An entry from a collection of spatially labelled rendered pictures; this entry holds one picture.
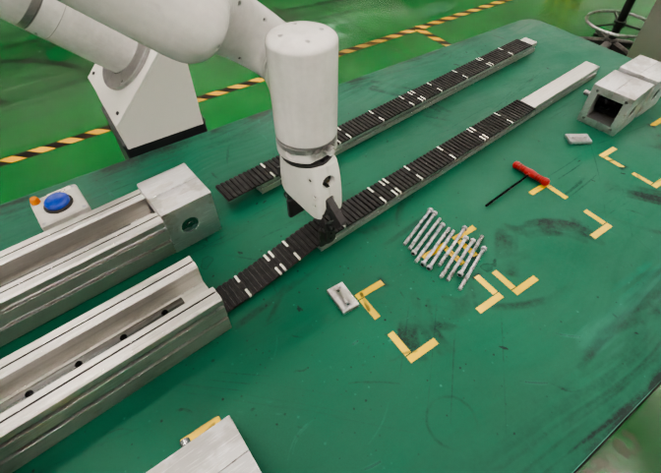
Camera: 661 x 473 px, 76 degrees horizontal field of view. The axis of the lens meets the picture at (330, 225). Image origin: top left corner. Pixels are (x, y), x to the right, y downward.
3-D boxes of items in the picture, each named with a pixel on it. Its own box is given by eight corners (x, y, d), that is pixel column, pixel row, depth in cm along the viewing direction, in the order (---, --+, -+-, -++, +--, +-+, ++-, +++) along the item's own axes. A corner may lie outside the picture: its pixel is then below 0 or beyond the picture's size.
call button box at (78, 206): (89, 205, 83) (74, 181, 78) (106, 234, 78) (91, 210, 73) (45, 224, 79) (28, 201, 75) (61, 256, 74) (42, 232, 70)
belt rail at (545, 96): (580, 71, 118) (585, 61, 116) (594, 77, 116) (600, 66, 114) (308, 238, 77) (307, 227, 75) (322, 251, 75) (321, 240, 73)
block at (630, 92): (587, 100, 108) (605, 65, 101) (632, 120, 102) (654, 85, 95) (567, 115, 103) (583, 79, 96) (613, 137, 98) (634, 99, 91)
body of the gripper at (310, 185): (351, 149, 58) (348, 207, 66) (306, 117, 63) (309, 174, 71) (307, 173, 54) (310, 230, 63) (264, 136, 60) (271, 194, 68)
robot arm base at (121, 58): (97, 73, 100) (5, 30, 86) (133, -1, 96) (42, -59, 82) (124, 103, 89) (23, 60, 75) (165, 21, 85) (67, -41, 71)
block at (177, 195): (190, 193, 85) (178, 155, 78) (221, 228, 79) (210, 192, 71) (148, 213, 81) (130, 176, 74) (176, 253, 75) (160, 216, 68)
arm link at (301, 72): (267, 116, 59) (284, 154, 53) (254, 19, 50) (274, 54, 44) (323, 104, 61) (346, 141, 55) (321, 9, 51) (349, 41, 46)
